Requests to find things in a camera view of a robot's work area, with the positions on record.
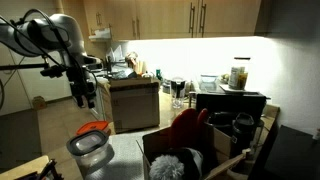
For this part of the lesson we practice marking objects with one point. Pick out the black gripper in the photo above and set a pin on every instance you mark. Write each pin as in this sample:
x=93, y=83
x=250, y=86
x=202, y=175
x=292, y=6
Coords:
x=81, y=83

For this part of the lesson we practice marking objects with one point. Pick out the small cardboard box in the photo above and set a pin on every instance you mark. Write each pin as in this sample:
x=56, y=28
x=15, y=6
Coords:
x=39, y=102

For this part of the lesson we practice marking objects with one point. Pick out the cardboard box holding clutter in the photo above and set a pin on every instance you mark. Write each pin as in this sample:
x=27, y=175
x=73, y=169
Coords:
x=160, y=140

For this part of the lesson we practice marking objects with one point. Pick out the white stove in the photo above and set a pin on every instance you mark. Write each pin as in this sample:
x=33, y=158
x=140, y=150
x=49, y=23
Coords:
x=99, y=105

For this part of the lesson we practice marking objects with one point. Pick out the container with orange lid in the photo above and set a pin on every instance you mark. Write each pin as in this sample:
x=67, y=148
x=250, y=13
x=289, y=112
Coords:
x=93, y=126

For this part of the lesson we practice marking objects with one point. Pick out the clear container with dark lid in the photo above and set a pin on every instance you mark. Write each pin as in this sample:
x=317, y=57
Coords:
x=88, y=146

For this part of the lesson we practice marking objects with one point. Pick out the utensil holder with utensils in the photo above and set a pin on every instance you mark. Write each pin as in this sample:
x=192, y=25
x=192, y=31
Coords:
x=133, y=61

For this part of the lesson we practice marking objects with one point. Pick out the grey woven mat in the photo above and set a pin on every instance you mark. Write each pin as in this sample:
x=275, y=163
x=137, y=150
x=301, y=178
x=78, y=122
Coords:
x=126, y=156

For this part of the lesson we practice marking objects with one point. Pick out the white range hood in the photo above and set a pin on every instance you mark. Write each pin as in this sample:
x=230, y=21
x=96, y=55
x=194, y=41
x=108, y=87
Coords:
x=100, y=34

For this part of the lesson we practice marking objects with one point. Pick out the black tripod stand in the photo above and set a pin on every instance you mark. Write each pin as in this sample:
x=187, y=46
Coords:
x=50, y=170

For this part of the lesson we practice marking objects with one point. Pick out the silver toaster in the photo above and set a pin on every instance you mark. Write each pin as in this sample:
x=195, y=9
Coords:
x=166, y=86

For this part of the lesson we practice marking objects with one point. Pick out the water filter pitcher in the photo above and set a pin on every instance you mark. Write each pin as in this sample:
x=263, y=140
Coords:
x=178, y=91

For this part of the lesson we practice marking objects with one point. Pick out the light wooden board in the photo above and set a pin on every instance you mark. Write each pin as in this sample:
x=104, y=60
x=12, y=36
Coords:
x=20, y=168

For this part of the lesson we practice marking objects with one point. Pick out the red plush toy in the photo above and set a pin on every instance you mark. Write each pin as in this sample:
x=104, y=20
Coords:
x=183, y=128

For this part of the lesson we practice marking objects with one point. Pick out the grey fluffy plush toy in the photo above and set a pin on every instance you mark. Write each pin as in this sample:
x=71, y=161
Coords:
x=166, y=168

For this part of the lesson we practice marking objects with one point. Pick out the glass food container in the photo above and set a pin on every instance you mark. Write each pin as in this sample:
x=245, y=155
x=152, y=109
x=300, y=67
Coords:
x=209, y=81

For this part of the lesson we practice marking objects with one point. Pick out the black pot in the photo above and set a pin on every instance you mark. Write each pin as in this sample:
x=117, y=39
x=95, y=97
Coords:
x=221, y=118

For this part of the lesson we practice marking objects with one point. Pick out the black microwave oven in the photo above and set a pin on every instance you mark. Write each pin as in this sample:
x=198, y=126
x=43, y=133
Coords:
x=230, y=103

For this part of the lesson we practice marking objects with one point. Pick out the white plate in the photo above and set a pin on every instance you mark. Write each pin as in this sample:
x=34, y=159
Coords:
x=233, y=90

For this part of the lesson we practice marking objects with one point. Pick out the glass jar with black lid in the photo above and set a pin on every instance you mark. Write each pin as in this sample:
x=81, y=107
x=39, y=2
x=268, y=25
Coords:
x=239, y=75

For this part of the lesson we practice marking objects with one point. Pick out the black insulated bottle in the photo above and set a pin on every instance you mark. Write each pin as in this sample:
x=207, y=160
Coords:
x=243, y=133

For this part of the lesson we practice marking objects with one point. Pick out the black furniture block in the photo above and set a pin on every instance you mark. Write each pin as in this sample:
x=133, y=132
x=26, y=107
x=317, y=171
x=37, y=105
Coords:
x=293, y=153

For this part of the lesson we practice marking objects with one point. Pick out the small white object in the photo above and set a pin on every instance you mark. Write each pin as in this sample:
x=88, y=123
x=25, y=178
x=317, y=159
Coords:
x=316, y=134

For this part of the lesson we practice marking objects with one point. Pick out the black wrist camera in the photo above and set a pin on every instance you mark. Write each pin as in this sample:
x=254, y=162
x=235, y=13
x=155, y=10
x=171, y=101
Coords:
x=53, y=71

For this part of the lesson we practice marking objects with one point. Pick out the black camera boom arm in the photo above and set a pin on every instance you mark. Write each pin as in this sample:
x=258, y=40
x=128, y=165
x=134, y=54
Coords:
x=20, y=67

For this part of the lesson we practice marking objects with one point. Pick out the wooden wall cabinets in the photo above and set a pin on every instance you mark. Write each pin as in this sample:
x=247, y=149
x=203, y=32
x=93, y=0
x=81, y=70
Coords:
x=160, y=16

